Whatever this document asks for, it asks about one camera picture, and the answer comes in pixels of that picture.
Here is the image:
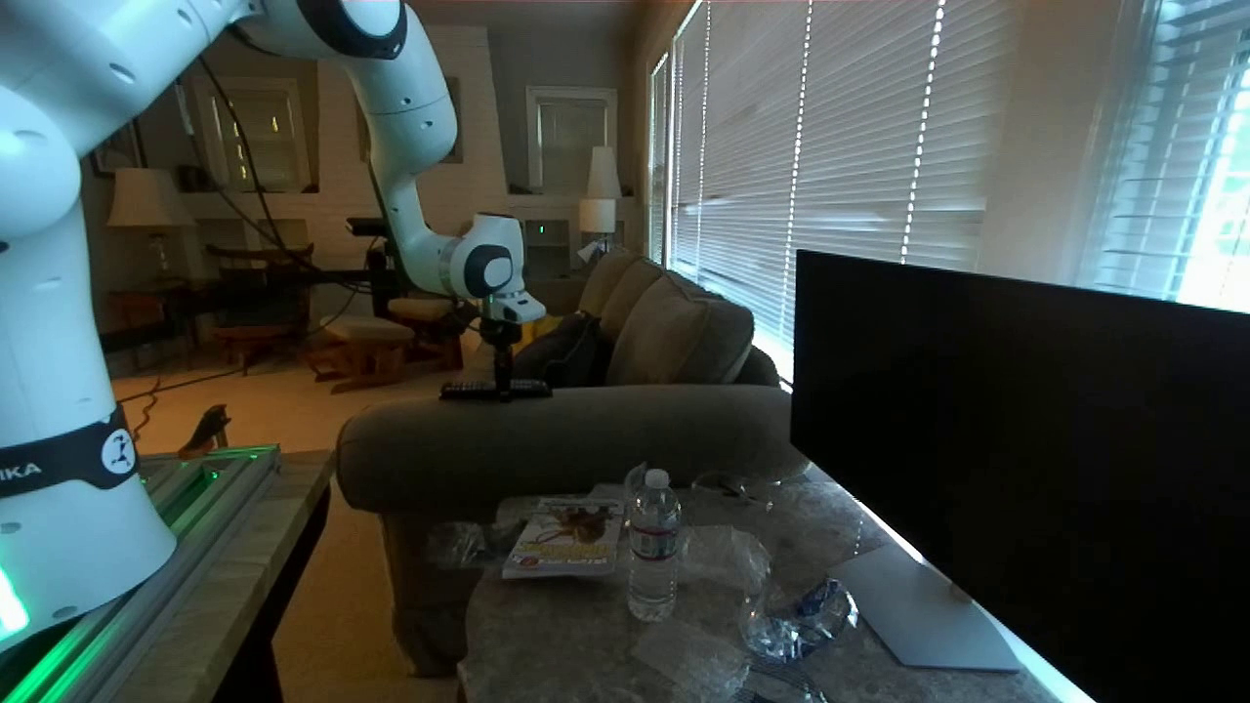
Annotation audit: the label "wooden upholstered ottoman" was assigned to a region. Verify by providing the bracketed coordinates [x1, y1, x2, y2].
[322, 315, 422, 393]

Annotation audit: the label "table lamp wide white shade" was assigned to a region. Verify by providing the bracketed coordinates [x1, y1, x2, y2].
[104, 168, 191, 285]

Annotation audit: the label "wooden Husky workbench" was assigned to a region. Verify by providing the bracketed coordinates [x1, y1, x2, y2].
[76, 447, 340, 703]

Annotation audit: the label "small black floor object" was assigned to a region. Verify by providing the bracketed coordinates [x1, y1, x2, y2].
[176, 402, 234, 460]

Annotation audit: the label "crumpled clear plastic wrapper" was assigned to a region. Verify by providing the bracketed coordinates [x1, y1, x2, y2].
[740, 576, 862, 668]

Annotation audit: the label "metal base plate green-lit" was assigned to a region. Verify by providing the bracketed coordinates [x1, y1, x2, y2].
[0, 443, 285, 703]

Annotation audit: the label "dark dining table set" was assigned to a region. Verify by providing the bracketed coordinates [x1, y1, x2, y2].
[191, 238, 315, 366]

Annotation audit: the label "wooden upholstered armchair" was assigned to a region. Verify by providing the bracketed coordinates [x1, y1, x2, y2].
[382, 276, 467, 366]

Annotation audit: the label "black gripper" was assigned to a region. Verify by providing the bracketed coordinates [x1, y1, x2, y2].
[482, 314, 526, 389]

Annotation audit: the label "black flat screen monitor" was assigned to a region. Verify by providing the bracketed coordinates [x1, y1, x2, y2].
[789, 245, 1250, 703]

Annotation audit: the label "magazine with picture cover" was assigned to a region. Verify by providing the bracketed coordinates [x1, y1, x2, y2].
[500, 491, 629, 583]

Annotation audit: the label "table lamp narrow white shade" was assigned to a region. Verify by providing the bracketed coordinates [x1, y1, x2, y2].
[573, 146, 624, 245]

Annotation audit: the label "white horizontal window blinds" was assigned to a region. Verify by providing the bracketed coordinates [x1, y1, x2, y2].
[643, 0, 1164, 384]

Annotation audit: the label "grey-olive fabric sofa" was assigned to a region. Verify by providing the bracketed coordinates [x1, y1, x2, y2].
[333, 245, 796, 680]

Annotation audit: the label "black sofa cushion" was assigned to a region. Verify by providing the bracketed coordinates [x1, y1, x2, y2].
[517, 314, 616, 389]

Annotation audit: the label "clear plastic water bottle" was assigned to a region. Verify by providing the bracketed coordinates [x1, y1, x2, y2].
[621, 460, 682, 625]

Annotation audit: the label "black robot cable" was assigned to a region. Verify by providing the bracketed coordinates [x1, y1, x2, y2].
[191, 61, 393, 285]

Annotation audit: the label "small window blind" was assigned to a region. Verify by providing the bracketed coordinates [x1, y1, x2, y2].
[1090, 0, 1250, 315]

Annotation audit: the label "glass side table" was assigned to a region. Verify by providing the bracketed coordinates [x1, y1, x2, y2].
[454, 460, 1098, 703]

